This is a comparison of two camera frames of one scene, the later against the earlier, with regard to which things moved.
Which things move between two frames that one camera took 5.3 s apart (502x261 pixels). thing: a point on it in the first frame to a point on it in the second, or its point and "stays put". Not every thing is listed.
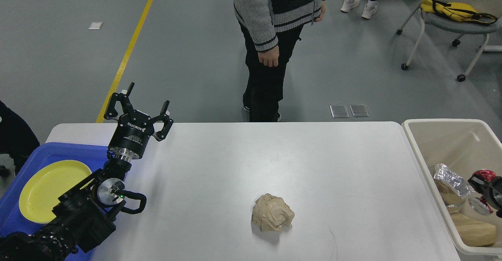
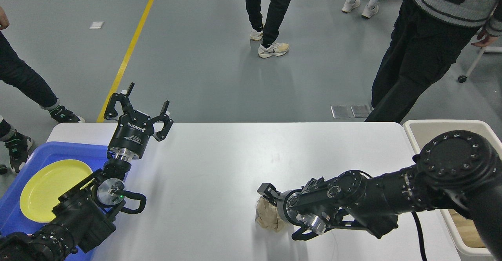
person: x=271 y=13 to x=437 y=18
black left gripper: x=131 y=138 stays put
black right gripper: x=492 y=191 to x=283 y=207
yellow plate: x=44 y=185 stays put
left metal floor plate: x=339 y=111 stays put
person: x=17 y=138 to x=14 y=71
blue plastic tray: x=11 y=221 stays put
